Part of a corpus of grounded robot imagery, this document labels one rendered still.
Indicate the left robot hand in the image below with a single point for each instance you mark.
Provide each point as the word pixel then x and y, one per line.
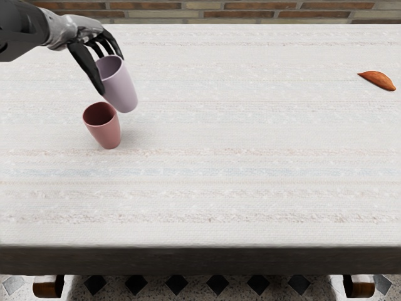
pixel 67 29

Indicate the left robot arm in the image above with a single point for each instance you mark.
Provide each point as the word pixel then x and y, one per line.
pixel 20 26

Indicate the lilac plastic cup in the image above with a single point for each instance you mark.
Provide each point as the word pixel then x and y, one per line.
pixel 120 86

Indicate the pink plastic cup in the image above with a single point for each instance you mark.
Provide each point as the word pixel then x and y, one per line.
pixel 105 130

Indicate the orange sweet potato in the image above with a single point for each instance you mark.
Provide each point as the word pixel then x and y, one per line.
pixel 377 80

